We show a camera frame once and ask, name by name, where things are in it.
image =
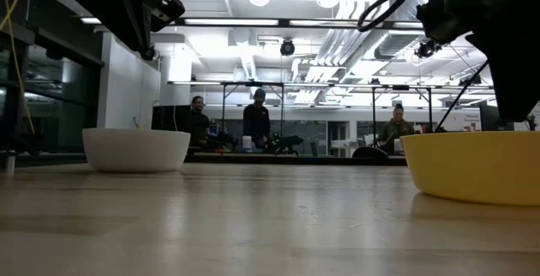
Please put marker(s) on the black background robot arm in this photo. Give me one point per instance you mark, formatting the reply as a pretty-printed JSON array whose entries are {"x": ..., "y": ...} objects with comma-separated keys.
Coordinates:
[{"x": 284, "y": 143}]

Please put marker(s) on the yellow plastic bowl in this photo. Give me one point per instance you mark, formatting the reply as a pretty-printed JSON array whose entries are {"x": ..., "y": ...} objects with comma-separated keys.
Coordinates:
[{"x": 476, "y": 166}]

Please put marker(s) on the black ceiling device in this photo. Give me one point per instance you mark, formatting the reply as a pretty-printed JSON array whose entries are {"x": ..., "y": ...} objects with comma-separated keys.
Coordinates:
[
  {"x": 427, "y": 49},
  {"x": 287, "y": 48}
]

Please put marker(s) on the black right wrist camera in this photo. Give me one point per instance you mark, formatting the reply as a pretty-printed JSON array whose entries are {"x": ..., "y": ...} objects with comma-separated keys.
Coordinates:
[{"x": 443, "y": 18}]

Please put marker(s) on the person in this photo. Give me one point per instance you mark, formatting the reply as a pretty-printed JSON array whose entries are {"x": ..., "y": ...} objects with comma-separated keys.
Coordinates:
[
  {"x": 256, "y": 122},
  {"x": 198, "y": 126},
  {"x": 396, "y": 130}
]

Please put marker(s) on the small white post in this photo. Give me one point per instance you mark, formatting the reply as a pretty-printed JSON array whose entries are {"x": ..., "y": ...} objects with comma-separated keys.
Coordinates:
[{"x": 10, "y": 162}]

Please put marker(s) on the black aluminium table frame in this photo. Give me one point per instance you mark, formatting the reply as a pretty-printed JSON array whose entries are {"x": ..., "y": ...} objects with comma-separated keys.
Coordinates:
[{"x": 295, "y": 160}]

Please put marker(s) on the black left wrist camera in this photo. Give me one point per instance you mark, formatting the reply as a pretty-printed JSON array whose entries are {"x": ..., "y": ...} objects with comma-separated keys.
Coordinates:
[{"x": 166, "y": 8}]

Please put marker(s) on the black background monitor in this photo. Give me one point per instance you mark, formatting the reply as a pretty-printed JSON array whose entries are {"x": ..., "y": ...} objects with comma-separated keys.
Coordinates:
[{"x": 169, "y": 120}]

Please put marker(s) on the small white bottle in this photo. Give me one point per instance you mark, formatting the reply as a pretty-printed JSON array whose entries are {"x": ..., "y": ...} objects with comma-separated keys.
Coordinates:
[{"x": 246, "y": 143}]

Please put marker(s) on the black metal rig frame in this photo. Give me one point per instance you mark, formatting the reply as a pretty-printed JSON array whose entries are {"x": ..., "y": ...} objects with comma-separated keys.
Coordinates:
[{"x": 253, "y": 84}]

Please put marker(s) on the black slanted strut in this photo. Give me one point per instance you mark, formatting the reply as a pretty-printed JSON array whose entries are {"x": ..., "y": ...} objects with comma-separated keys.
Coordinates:
[{"x": 462, "y": 96}]

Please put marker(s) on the black chair back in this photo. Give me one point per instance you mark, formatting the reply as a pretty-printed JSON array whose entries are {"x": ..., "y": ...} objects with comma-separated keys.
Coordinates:
[{"x": 370, "y": 153}]

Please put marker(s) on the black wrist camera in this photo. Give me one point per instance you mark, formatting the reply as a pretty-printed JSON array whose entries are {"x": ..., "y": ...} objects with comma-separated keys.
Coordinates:
[
  {"x": 443, "y": 18},
  {"x": 166, "y": 8}
]

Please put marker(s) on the large white bowl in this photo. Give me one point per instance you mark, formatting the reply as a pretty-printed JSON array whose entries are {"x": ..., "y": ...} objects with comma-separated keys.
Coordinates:
[{"x": 135, "y": 149}]

